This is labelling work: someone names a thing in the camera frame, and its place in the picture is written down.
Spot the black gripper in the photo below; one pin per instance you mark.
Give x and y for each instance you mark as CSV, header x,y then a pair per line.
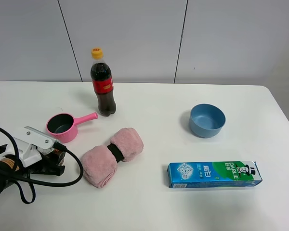
x,y
41,167

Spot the gold energy drink can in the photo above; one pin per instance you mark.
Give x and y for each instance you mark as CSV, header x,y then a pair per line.
x,y
52,157

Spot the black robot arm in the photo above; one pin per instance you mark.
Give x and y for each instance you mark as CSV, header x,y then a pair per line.
x,y
6,165

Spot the pink toy saucepan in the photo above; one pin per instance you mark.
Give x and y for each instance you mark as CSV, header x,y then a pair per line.
x,y
64,126

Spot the rolled pink towel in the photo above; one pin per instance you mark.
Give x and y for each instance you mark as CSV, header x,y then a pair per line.
x,y
101,162

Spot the cola bottle yellow cap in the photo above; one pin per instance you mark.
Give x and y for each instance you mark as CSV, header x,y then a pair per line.
x,y
101,76

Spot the blue green toothpaste box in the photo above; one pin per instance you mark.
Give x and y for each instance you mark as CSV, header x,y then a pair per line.
x,y
213,174

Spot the blue plastic bowl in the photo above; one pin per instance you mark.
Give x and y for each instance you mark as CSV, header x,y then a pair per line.
x,y
206,120

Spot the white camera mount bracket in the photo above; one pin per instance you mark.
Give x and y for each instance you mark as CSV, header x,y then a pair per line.
x,y
32,145

